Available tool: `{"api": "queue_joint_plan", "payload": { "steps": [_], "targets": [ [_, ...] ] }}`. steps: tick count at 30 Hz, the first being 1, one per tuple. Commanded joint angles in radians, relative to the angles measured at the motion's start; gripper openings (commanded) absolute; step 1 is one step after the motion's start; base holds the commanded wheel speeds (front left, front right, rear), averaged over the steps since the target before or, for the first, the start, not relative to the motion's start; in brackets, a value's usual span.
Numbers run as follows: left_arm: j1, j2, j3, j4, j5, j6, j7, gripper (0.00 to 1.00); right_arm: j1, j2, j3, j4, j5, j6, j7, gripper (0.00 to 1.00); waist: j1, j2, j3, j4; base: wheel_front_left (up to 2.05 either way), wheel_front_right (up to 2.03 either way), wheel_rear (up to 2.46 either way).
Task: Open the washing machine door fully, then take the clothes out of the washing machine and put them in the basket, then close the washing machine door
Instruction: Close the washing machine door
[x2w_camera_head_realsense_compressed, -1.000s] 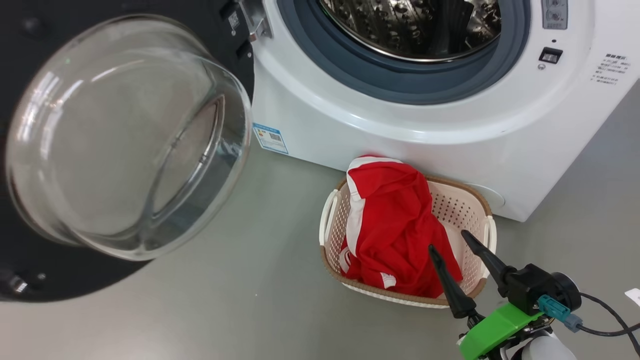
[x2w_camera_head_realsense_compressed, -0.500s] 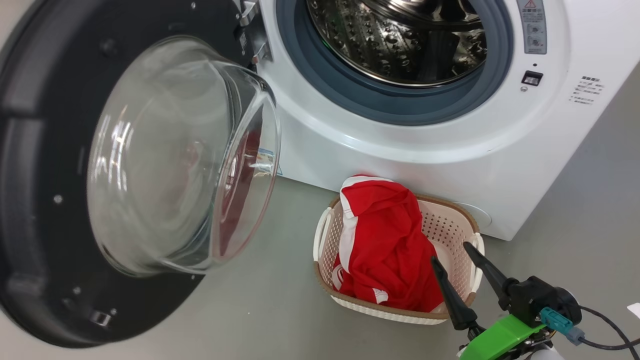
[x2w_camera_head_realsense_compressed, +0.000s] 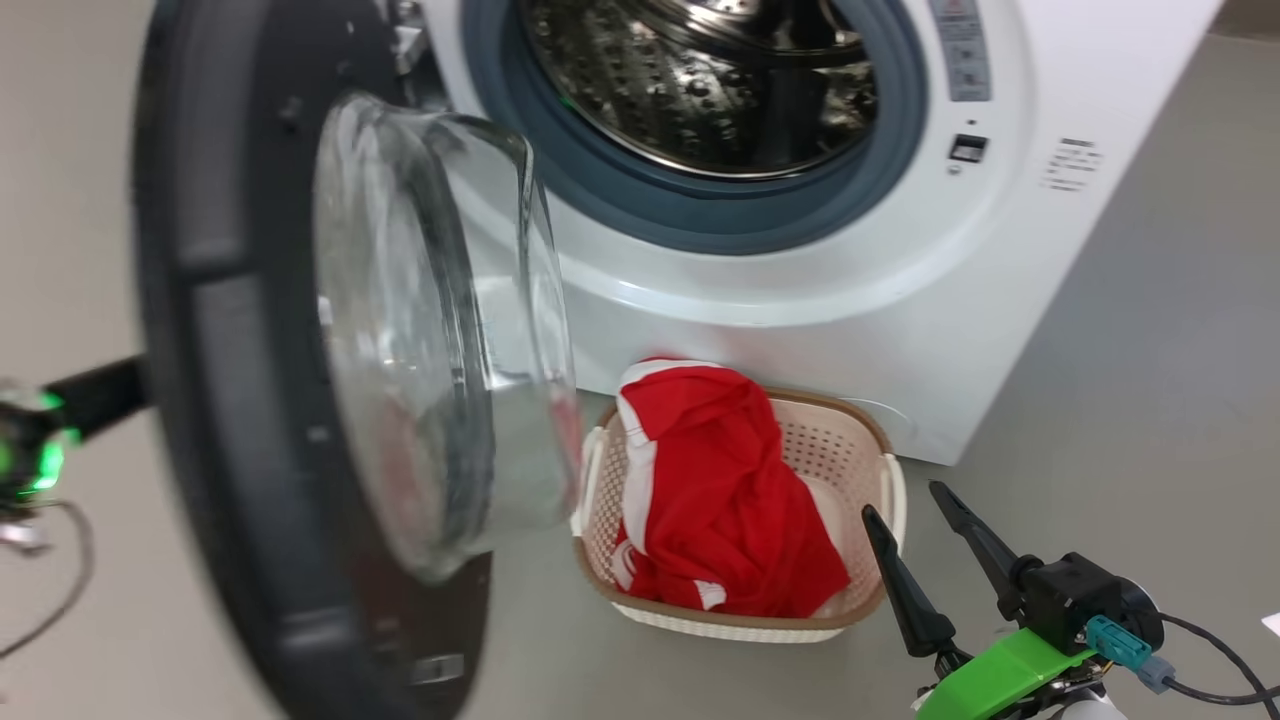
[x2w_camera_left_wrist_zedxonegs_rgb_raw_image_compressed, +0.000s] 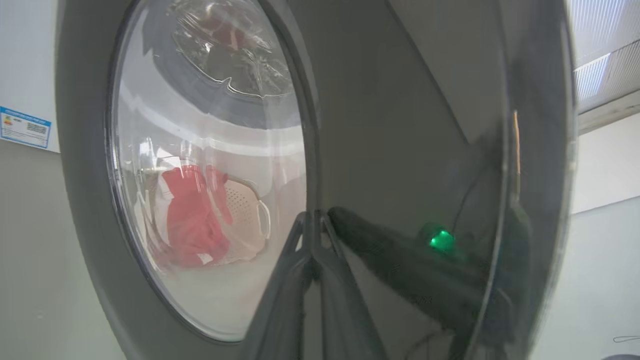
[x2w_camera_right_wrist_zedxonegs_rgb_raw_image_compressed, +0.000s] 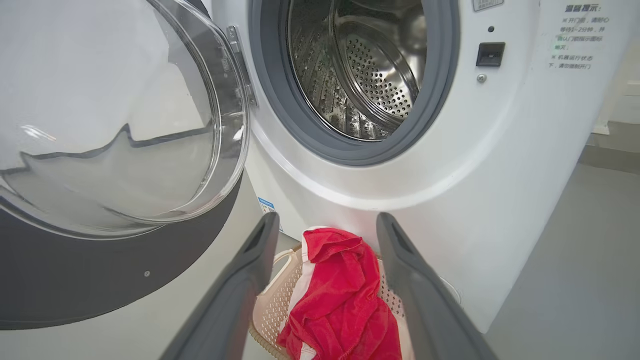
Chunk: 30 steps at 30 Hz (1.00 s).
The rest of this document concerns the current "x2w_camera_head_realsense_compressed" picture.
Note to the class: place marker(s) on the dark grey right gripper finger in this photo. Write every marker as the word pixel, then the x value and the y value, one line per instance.
pixel 905 590
pixel 985 550

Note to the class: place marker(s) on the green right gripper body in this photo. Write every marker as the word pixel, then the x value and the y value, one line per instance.
pixel 1000 675

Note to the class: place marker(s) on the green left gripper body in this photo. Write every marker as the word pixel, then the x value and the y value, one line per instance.
pixel 30 450

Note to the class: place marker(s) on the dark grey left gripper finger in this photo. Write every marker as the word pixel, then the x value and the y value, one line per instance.
pixel 100 385
pixel 105 412

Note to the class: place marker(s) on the dark grey washing machine door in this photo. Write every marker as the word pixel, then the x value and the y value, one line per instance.
pixel 230 350

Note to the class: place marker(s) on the beige perforated laundry basket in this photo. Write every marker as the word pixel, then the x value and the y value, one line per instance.
pixel 830 440

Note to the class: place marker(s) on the white washing machine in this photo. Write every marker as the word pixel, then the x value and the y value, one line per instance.
pixel 1000 300

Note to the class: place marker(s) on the black door lock latch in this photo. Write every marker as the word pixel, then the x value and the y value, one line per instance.
pixel 967 148

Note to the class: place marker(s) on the grey rubber door gasket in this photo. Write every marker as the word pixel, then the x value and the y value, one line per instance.
pixel 700 215

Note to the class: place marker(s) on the steel washing machine drum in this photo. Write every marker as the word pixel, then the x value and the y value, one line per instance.
pixel 700 90

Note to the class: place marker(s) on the grey instruction label sticker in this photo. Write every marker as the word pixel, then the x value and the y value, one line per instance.
pixel 962 50

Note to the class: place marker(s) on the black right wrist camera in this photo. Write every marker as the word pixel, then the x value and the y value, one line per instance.
pixel 1085 600

